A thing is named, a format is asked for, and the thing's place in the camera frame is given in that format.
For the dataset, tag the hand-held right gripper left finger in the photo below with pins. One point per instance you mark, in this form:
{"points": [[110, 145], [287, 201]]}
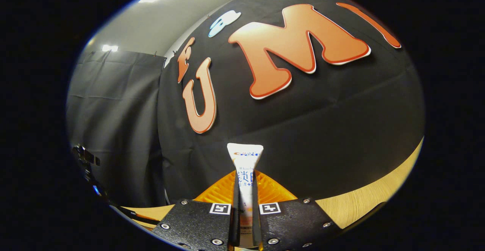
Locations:
{"points": [[235, 224]]}

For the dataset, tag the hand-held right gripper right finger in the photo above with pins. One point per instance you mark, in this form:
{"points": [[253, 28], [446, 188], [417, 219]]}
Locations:
{"points": [[256, 224]]}

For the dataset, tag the white toothpaste tube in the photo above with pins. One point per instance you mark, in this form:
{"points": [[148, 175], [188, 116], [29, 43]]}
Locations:
{"points": [[245, 160]]}

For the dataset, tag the dark grey side curtain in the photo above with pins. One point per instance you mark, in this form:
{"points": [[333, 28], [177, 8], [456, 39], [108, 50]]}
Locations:
{"points": [[113, 129]]}

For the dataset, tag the black backdrop cloth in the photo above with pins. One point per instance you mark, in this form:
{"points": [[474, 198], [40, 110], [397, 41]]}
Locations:
{"points": [[322, 129]]}

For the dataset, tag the white frame pole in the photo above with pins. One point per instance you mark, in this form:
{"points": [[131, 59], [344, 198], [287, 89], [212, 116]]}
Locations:
{"points": [[166, 197]]}

